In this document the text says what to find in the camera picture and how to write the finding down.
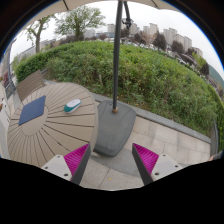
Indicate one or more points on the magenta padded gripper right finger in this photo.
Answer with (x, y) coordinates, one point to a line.
(152, 166)

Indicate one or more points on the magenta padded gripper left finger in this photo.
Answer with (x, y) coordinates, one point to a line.
(70, 167)

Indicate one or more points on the dark blue mouse pad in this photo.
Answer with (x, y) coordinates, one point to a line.
(32, 110)

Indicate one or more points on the round slatted wooden table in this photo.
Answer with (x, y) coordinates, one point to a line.
(55, 132)

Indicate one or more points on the grey parasol base slab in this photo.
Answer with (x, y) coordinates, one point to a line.
(114, 128)

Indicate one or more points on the dark parasol pole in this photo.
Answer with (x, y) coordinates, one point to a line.
(116, 55)

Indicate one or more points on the green hedge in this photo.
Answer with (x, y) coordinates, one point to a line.
(147, 78)

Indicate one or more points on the slatted wooden chair back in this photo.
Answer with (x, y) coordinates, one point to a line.
(30, 84)

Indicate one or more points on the left bare tree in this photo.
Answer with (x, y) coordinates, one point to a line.
(33, 31)

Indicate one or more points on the leafy green tree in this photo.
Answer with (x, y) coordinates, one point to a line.
(77, 20)

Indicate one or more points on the beige parasol canopy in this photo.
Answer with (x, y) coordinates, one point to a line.
(58, 6)

